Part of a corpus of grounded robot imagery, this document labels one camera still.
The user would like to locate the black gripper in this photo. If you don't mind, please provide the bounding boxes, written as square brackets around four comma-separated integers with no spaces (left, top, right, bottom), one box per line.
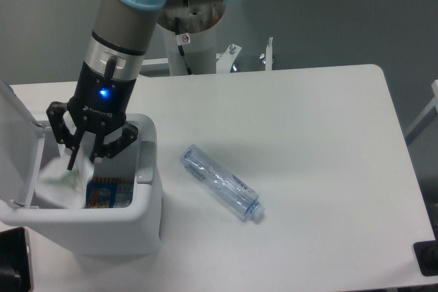
[46,60,138,170]

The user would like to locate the white paper carton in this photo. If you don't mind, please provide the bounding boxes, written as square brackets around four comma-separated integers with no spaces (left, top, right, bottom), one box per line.
[34,114,96,210]

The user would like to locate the clear plastic bottle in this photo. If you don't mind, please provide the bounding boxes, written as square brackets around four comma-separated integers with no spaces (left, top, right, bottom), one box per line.
[180,144,265,222]

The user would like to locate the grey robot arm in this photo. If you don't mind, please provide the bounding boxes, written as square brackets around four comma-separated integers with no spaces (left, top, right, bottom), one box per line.
[47,0,235,159]

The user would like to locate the white trash can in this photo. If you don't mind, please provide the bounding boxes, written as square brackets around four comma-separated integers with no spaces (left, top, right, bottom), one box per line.
[1,84,162,255]

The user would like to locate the colourful snack wrapper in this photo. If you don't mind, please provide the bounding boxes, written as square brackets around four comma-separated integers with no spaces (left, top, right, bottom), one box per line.
[85,177,134,209]

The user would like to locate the black device bottom left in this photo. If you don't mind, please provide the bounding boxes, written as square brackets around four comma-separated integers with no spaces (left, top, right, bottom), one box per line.
[1,227,33,291]

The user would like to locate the black clamp bottom right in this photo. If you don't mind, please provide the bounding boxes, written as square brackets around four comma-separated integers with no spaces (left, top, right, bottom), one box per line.
[413,240,437,277]

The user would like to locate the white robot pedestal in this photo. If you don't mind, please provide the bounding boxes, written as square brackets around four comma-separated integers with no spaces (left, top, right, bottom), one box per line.
[158,3,226,76]

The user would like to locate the white bracket middle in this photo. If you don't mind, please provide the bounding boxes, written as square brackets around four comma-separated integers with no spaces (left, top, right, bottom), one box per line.
[216,44,242,74]

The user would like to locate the white bracket right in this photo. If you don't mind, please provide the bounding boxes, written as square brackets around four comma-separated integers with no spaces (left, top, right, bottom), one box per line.
[259,36,274,71]

